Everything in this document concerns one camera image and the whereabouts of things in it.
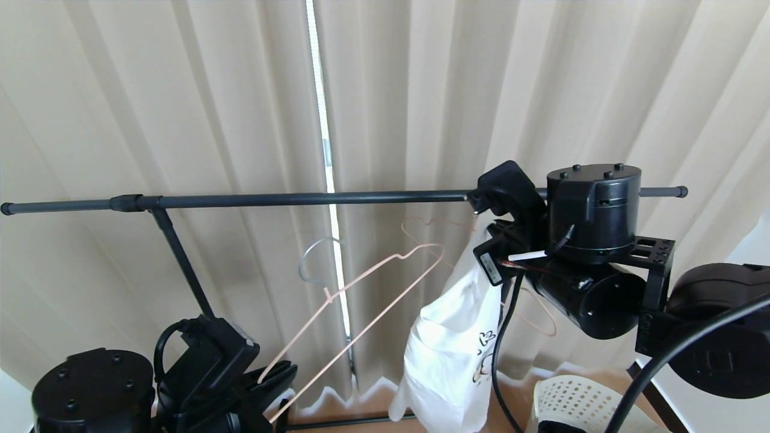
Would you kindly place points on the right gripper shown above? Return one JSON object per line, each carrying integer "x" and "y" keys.
{"x": 520, "y": 243}

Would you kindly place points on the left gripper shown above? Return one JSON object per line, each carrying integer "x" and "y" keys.
{"x": 240, "y": 415}

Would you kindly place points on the white printed t-shirt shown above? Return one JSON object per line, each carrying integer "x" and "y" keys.
{"x": 445, "y": 337}

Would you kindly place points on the pink clothes hanger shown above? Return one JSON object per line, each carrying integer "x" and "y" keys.
{"x": 403, "y": 227}
{"x": 328, "y": 293}

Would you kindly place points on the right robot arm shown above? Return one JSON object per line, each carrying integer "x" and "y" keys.
{"x": 595, "y": 210}

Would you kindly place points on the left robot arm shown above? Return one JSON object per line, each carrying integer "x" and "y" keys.
{"x": 90, "y": 391}

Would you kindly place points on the white laundry basket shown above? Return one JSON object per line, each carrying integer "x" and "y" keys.
{"x": 601, "y": 403}

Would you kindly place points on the black clothes rack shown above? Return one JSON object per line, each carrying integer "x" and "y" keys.
{"x": 240, "y": 199}

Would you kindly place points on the beige curtain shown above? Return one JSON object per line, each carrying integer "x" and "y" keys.
{"x": 180, "y": 90}

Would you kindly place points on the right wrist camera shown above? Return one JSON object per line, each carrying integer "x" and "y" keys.
{"x": 505, "y": 189}

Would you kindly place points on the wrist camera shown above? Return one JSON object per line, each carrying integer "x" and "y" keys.
{"x": 505, "y": 189}
{"x": 216, "y": 355}

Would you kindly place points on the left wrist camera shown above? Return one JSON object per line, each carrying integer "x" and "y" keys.
{"x": 216, "y": 355}

